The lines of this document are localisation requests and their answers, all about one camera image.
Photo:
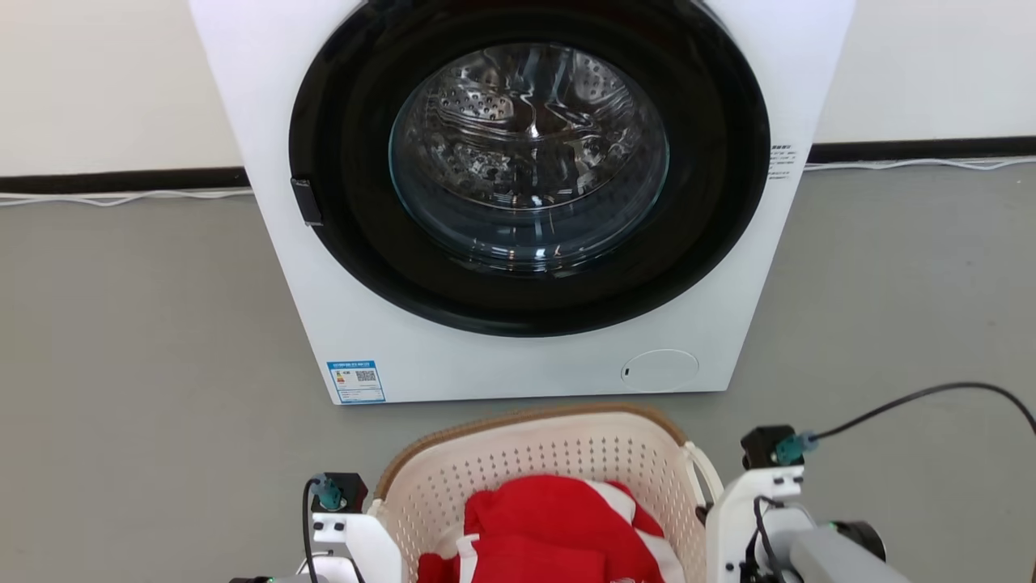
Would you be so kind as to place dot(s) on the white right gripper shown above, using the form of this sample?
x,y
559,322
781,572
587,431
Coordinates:
x,y
740,518

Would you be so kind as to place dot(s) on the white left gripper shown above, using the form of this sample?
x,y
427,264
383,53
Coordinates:
x,y
364,542

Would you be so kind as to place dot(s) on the cream perforated laundry basket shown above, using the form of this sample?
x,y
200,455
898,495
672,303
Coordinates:
x,y
518,453

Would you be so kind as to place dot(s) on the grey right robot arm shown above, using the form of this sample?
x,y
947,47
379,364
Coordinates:
x,y
842,555

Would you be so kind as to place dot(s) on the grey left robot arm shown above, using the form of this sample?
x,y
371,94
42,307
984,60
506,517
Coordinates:
x,y
283,578

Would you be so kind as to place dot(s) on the round white filter cover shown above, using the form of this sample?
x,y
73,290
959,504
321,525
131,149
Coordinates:
x,y
660,369

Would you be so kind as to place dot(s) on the red and white garment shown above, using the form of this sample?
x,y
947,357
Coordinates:
x,y
550,526

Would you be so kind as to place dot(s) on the blue energy label sticker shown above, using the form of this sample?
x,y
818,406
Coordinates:
x,y
356,381

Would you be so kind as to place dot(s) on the black round washer door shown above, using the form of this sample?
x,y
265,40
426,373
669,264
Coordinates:
x,y
340,243

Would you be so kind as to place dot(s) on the small printed text sticker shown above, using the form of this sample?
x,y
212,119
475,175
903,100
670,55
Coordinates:
x,y
781,163

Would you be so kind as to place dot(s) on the steel washer drum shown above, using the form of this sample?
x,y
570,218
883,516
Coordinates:
x,y
526,138

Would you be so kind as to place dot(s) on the white front-load washing machine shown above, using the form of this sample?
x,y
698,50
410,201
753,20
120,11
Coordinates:
x,y
267,121

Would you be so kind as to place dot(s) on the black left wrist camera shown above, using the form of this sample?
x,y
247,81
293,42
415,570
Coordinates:
x,y
344,491

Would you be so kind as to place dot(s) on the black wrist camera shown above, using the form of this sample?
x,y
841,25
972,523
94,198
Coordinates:
x,y
769,445
344,491

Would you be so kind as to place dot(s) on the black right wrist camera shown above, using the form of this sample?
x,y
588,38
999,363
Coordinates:
x,y
769,445

